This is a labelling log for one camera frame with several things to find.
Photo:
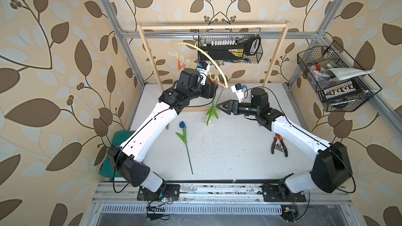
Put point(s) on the orange handled pliers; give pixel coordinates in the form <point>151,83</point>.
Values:
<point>278,144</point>

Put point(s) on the blue tulip flower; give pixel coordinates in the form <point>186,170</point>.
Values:
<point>183,137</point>

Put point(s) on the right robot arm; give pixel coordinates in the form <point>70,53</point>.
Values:
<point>331,166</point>

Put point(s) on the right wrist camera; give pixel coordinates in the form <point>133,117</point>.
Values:
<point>239,90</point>

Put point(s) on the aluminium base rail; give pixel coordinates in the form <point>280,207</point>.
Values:
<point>211,198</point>

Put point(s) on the wooden drying rack frame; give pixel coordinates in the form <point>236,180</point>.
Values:
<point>216,70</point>

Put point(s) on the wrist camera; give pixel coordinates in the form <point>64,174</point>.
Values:
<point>239,90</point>
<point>203,68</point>

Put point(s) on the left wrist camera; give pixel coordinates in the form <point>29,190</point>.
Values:
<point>203,68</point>

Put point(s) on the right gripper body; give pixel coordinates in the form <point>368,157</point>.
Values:
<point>244,108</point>

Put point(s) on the back wire basket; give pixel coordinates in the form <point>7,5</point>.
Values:
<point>230,48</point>

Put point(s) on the wire basket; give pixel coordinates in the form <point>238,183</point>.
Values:
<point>339,81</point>
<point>230,48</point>

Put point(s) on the right wire basket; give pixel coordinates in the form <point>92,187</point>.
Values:
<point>339,81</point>

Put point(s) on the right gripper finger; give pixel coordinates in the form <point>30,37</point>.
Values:
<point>224,104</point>
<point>225,110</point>

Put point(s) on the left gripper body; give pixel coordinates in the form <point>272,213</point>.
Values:
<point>208,92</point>

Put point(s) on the green plastic tool case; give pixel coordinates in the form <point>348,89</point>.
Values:
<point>119,137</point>

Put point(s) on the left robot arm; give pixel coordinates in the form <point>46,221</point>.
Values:
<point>127,158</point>

